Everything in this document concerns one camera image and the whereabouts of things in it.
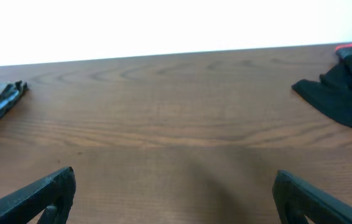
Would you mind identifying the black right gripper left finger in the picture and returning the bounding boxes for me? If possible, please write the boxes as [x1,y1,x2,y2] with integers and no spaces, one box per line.
[0,167,76,224]

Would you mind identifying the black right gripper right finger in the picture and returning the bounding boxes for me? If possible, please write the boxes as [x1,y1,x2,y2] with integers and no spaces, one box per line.
[272,170,352,224]

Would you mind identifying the black garment with red trim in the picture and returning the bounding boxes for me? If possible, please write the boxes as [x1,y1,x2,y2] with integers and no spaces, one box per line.
[292,43,352,128]

